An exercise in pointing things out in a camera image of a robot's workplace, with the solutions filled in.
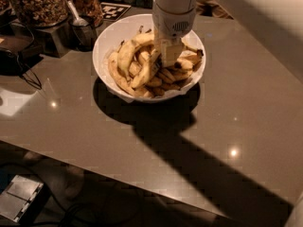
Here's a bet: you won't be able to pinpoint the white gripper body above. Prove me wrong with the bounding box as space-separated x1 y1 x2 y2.
152 0 196 44

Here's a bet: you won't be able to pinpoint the black cables on floor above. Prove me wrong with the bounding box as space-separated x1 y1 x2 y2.
0 163 143 227

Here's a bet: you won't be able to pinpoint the white bowl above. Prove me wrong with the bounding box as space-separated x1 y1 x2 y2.
93 14 206 103

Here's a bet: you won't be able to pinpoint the black device on left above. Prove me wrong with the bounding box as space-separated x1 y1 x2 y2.
0 22 45 78

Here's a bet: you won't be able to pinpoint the black cable on table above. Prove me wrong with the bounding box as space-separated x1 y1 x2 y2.
13 52 44 91

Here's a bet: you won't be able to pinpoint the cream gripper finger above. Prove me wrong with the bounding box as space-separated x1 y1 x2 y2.
161 39 184 67

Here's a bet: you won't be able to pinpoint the white plastic spoon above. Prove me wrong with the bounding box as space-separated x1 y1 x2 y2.
65 0 88 26

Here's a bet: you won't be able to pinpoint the dark cup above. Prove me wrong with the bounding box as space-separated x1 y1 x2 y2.
68 16 97 51

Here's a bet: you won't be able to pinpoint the grey box on floor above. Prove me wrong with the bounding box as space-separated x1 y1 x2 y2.
0 175 44 223

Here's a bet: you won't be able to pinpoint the spotted banana right side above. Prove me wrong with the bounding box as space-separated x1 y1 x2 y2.
171 59 193 72

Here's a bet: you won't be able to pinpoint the black white marker tag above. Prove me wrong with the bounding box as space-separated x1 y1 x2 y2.
101 2 131 21

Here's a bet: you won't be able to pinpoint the large glass jar of nuts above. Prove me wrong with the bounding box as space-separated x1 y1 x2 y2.
10 0 68 27

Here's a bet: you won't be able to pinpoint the long top banana with sticker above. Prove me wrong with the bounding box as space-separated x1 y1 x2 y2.
131 49 161 89

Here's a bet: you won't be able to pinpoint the banana along bowl left edge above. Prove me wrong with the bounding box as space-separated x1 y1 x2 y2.
108 51 153 97

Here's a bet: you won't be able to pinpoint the metal box under jar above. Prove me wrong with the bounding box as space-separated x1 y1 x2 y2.
33 21 72 58

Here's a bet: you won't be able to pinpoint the small glass jar of nuts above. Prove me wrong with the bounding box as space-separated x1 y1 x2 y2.
73 0 103 27

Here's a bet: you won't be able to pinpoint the curved banana left top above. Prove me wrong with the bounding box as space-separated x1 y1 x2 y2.
117 32 154 80

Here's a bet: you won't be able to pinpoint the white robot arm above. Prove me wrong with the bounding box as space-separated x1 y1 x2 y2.
152 0 303 81

